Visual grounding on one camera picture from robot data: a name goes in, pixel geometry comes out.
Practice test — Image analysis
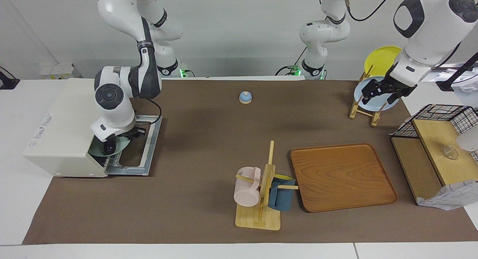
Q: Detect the pale green plate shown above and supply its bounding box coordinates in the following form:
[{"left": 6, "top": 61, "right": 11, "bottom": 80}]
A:
[{"left": 89, "top": 137, "right": 131, "bottom": 157}]

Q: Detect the white toaster oven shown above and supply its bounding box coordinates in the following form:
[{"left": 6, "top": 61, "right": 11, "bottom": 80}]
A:
[{"left": 22, "top": 78, "right": 163, "bottom": 177}]

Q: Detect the light blue plate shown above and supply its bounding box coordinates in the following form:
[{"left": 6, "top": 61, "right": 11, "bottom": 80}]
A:
[{"left": 354, "top": 76, "right": 400, "bottom": 112}]

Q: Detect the yellow plate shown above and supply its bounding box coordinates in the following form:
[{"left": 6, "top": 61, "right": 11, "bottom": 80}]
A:
[{"left": 364, "top": 46, "right": 403, "bottom": 78}]

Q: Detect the wooden plate rack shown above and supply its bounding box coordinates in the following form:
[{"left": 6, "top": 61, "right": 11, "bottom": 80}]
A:
[{"left": 349, "top": 65, "right": 387, "bottom": 127}]

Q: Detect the wooden two-tier shelf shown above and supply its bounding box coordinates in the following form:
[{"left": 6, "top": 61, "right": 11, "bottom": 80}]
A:
[{"left": 390, "top": 118, "right": 478, "bottom": 206}]

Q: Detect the brown table mat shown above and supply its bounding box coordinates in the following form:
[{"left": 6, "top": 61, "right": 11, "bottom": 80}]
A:
[{"left": 22, "top": 79, "right": 478, "bottom": 245}]

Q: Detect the white crumpled paper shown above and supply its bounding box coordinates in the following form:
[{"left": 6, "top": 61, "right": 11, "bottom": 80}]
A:
[{"left": 429, "top": 63, "right": 478, "bottom": 106}]

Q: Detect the clear glass cup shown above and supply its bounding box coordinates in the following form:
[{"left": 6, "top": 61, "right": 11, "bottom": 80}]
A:
[{"left": 443, "top": 144, "right": 460, "bottom": 160}]

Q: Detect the brown wooden tray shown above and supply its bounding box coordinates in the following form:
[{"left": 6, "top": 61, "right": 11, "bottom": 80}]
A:
[{"left": 291, "top": 143, "right": 398, "bottom": 213}]

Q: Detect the white power box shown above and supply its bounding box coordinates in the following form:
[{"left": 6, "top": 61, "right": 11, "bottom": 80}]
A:
[{"left": 39, "top": 62, "right": 75, "bottom": 79}]

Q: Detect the white quilted cloth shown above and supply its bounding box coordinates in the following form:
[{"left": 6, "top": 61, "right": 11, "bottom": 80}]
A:
[{"left": 416, "top": 179, "right": 478, "bottom": 211}]

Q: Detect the pink mug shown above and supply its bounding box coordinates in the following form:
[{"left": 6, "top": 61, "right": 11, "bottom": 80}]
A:
[{"left": 234, "top": 167, "right": 262, "bottom": 207}]

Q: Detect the wooden mug tree stand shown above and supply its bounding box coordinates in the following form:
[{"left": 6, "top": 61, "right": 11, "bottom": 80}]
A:
[{"left": 235, "top": 141, "right": 299, "bottom": 231}]

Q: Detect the blue mug yellow inside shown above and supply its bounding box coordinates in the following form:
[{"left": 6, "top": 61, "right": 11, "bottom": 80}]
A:
[{"left": 268, "top": 174, "right": 297, "bottom": 212}]

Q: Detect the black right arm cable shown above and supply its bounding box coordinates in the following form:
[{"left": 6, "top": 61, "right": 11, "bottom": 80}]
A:
[{"left": 131, "top": 97, "right": 163, "bottom": 126}]

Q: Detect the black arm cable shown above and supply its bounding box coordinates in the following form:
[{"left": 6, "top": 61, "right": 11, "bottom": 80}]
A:
[
  {"left": 131, "top": 97, "right": 163, "bottom": 126},
  {"left": 343, "top": 0, "right": 396, "bottom": 22}
]

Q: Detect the black camera stand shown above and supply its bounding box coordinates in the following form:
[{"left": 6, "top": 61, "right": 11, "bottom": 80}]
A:
[{"left": 437, "top": 52, "right": 478, "bottom": 91}]

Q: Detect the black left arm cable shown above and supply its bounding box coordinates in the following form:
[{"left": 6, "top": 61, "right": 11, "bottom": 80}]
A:
[{"left": 343, "top": 0, "right": 396, "bottom": 22}]

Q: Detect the black wire basket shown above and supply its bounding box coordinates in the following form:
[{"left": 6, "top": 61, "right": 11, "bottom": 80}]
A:
[{"left": 394, "top": 104, "right": 478, "bottom": 162}]

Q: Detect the black left base cable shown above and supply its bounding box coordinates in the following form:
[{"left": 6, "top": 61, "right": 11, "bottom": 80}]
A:
[{"left": 276, "top": 46, "right": 307, "bottom": 77}]

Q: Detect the black clamp mount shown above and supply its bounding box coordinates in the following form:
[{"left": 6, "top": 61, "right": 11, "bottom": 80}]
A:
[{"left": 0, "top": 67, "right": 20, "bottom": 90}]

